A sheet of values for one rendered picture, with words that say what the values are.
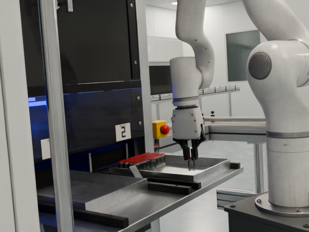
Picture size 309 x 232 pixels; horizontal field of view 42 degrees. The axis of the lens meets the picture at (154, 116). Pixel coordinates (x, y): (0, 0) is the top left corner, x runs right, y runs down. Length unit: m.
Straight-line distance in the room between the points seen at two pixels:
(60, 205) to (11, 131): 0.14
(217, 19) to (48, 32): 9.80
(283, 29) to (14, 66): 0.76
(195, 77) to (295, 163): 0.44
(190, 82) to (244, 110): 8.76
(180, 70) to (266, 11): 0.35
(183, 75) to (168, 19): 9.12
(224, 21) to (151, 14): 1.79
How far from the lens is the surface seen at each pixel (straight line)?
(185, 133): 1.31
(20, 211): 0.55
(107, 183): 1.33
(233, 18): 10.15
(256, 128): 2.22
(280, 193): 1.08
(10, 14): 0.54
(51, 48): 0.59
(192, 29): 1.27
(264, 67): 0.97
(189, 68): 1.29
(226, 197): 2.41
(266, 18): 1.09
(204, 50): 1.34
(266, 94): 1.01
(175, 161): 1.57
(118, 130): 1.51
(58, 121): 0.59
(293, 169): 1.05
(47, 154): 1.28
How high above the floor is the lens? 1.21
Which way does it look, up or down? 5 degrees down
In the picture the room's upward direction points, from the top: 4 degrees counter-clockwise
